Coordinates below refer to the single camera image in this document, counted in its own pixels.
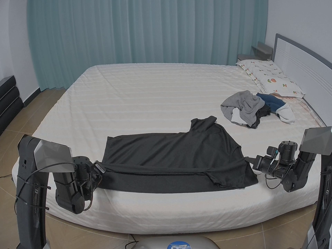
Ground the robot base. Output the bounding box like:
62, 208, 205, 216
130, 236, 217, 249

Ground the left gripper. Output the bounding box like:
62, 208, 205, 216
88, 160, 105, 191

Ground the grey bedside table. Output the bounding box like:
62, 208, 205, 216
237, 42, 273, 62

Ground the pile of clothes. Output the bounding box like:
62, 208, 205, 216
220, 90, 296, 129

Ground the bed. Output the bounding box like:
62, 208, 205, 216
12, 33, 332, 235

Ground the white printed pillow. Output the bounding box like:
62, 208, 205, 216
236, 59, 306, 98

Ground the black polo shirt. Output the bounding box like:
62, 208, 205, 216
101, 116, 259, 193

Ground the black cable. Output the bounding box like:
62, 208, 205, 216
264, 174, 285, 189

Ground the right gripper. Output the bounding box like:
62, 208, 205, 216
245, 155, 279, 178

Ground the black chest of drawers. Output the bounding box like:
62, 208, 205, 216
0, 75, 23, 135

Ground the blue-green curtain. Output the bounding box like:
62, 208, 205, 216
27, 0, 269, 90

